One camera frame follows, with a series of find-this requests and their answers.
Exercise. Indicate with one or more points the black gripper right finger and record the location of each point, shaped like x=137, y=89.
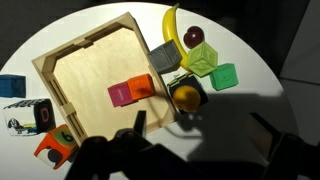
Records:
x=290, y=156

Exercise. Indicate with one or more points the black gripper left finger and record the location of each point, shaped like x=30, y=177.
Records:
x=100, y=156

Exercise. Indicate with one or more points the yellow lemon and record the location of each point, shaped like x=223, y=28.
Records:
x=186, y=98

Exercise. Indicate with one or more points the octagonal wooden box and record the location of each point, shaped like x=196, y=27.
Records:
x=96, y=70

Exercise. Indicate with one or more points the orange fabric cube number 6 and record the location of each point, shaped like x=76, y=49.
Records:
x=55, y=146

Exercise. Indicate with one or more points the pink cube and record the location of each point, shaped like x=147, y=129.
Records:
x=120, y=95

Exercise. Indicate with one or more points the orange plastic cube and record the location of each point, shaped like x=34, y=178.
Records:
x=141, y=87

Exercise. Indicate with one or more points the black fabric cube letter D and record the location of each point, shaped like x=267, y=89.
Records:
x=28, y=116

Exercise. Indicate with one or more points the blue cube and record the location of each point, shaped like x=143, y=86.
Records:
x=12, y=86

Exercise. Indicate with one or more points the black cube with patterned edge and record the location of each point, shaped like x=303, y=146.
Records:
x=188, y=80

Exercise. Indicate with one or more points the grey cube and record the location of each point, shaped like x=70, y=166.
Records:
x=165, y=57

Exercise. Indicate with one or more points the light green cube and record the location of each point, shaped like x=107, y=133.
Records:
x=202, y=60

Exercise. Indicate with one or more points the yellow banana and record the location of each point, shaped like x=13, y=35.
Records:
x=170, y=26

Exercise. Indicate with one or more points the dark red plum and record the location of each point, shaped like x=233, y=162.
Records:
x=194, y=37

